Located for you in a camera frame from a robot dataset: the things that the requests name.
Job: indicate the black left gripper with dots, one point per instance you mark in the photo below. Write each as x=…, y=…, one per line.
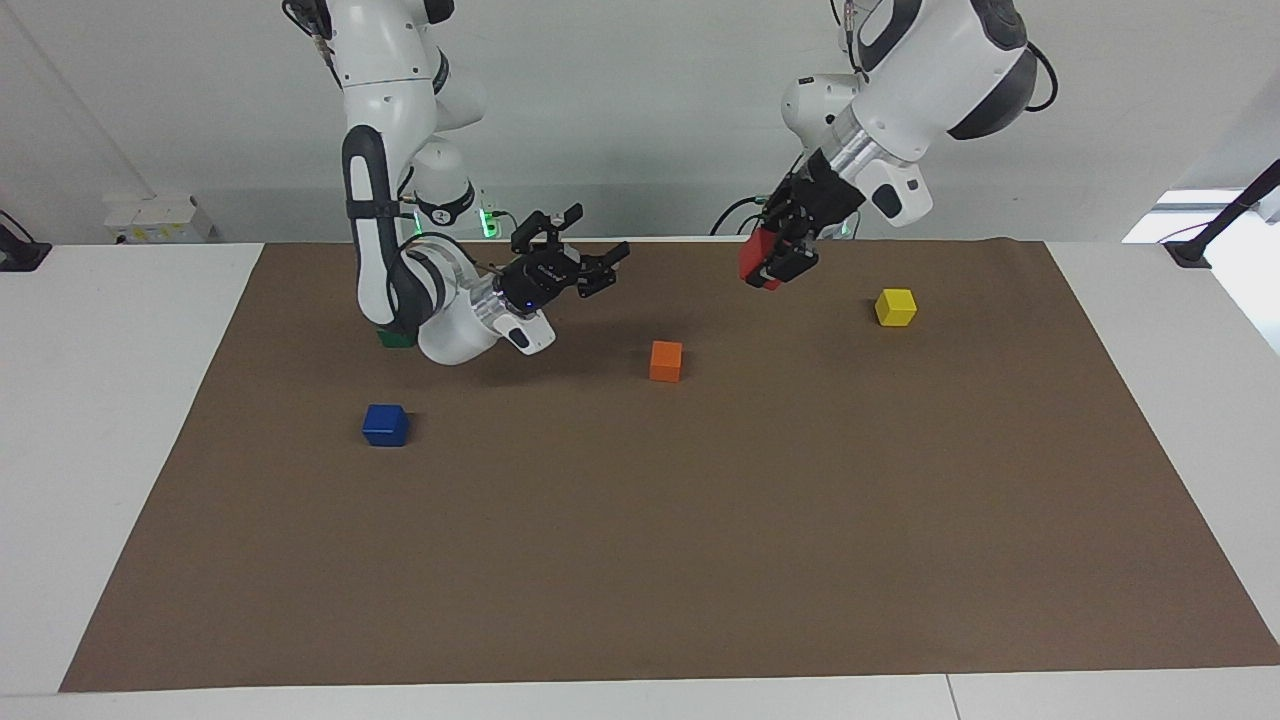
x=815, y=200

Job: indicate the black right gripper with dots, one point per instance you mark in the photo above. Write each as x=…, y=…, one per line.
x=535, y=282

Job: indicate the red cube block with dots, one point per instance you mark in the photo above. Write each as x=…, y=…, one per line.
x=755, y=258

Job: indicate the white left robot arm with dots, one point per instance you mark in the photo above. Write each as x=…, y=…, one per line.
x=940, y=70

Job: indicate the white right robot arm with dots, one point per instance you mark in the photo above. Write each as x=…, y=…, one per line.
x=385, y=140

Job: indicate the yellow cube block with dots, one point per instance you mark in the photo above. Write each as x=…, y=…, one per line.
x=896, y=308

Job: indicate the orange cube block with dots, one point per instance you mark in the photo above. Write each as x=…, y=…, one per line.
x=665, y=363

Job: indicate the green cube block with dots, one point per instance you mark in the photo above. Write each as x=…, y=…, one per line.
x=395, y=340

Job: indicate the blue cube block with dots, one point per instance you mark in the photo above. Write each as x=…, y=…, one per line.
x=385, y=428

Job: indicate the brown paper mat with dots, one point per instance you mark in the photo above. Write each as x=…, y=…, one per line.
x=640, y=520

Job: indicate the white box with label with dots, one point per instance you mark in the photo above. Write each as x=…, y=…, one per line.
x=160, y=220

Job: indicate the black clamp stand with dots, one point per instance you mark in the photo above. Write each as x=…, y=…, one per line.
x=20, y=255
x=1225, y=210

